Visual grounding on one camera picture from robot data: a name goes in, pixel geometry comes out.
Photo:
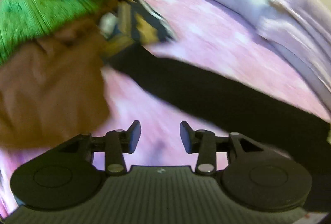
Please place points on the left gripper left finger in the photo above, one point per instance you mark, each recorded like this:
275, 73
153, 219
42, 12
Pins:
118, 143

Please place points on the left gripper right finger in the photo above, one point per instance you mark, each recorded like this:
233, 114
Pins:
203, 143

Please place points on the black sweater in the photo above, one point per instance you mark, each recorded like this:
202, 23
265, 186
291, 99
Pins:
233, 107

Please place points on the brown garment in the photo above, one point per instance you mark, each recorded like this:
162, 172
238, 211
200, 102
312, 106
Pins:
52, 89

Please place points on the navy patterned garment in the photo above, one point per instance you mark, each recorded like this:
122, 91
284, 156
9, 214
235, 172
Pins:
133, 22

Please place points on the pink folded quilt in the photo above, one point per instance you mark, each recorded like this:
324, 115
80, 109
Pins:
299, 31

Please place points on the green knit garment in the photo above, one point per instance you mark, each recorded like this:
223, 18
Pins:
24, 20

